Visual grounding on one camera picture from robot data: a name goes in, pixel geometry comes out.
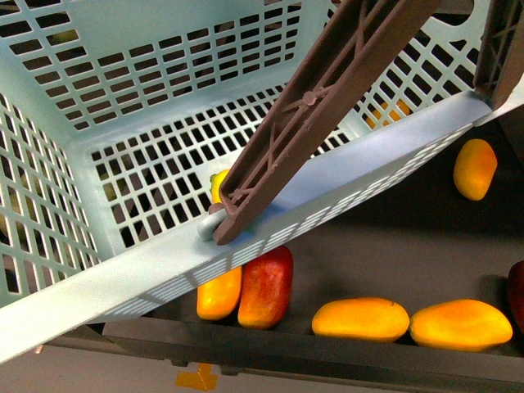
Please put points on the yellow lemon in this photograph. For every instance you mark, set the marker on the yellow lemon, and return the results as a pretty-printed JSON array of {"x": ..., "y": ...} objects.
[{"x": 215, "y": 183}]

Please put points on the yellow mango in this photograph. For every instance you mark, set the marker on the yellow mango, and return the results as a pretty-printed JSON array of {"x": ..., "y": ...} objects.
[
  {"x": 219, "y": 297},
  {"x": 474, "y": 169},
  {"x": 465, "y": 325},
  {"x": 364, "y": 318}
]

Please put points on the light blue plastic basket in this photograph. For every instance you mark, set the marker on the light blue plastic basket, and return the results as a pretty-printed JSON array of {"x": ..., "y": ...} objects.
[{"x": 114, "y": 115}]

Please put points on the brown basket handle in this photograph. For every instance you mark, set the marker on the brown basket handle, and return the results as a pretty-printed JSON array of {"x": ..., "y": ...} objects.
[{"x": 358, "y": 43}]

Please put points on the red mango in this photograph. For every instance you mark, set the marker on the red mango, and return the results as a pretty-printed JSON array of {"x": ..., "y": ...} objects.
[{"x": 266, "y": 289}]

